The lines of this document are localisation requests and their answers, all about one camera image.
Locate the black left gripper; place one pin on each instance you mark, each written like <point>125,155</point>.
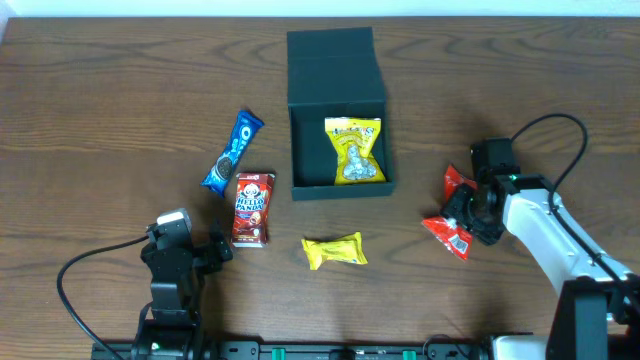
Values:
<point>206,255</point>

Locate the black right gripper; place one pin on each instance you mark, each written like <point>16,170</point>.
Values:
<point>456,208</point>

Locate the red snack bag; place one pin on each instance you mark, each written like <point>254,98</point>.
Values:
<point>457,240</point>

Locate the red Hello Panda box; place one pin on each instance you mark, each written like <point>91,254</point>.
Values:
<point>253,195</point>

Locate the blue Oreo cookie pack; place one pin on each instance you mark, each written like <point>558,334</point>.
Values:
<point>241,136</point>

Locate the yellow seed snack bag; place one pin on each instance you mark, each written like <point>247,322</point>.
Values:
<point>353,140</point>

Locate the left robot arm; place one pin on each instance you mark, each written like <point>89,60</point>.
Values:
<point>170,325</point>

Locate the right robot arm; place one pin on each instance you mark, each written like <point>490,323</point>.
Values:
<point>597,314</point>

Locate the small yellow snack packet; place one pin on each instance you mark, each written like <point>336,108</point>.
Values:
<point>347,249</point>

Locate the dark green open box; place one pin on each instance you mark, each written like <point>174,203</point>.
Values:
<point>333,73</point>

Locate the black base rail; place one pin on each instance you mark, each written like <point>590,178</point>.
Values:
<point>248,350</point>

